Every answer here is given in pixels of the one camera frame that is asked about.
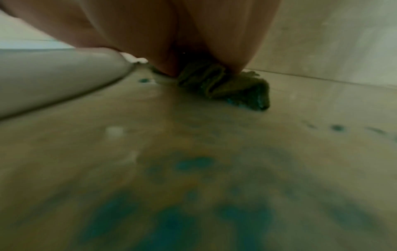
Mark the person's right hand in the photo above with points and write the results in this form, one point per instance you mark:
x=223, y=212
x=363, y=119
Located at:
x=173, y=29

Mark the green cleaning cloth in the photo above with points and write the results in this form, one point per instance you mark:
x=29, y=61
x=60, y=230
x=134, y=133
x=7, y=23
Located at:
x=223, y=85

